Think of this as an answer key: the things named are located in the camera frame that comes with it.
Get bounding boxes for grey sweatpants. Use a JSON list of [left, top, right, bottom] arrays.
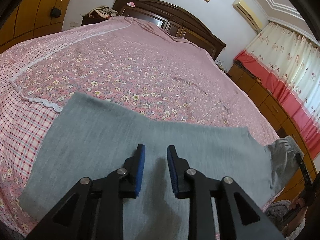
[[19, 93, 298, 239]]

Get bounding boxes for person's right hand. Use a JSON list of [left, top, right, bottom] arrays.
[[289, 196, 308, 211]]

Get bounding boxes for grey fluffy robe person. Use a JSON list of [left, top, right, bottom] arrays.
[[265, 200, 307, 239]]

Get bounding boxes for long wooden cabinet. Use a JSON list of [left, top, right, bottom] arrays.
[[228, 62, 320, 203]]

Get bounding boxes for white and red curtain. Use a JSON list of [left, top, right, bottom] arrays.
[[235, 22, 320, 159]]

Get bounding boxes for pink floral bedspread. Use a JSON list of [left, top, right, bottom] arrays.
[[1, 16, 278, 235]]

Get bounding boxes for dark bedside table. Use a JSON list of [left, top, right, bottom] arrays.
[[81, 15, 106, 26]]

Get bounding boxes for cream air conditioner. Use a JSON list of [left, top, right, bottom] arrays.
[[233, 0, 263, 33]]

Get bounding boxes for black hanging bag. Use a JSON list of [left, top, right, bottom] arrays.
[[50, 0, 63, 18]]

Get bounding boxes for clothes pile on nightstand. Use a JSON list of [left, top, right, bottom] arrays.
[[87, 5, 118, 20]]

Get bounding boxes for wooden wardrobe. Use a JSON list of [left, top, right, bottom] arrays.
[[1, 0, 70, 52]]

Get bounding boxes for dark wooden headboard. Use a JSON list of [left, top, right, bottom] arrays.
[[112, 0, 226, 60]]

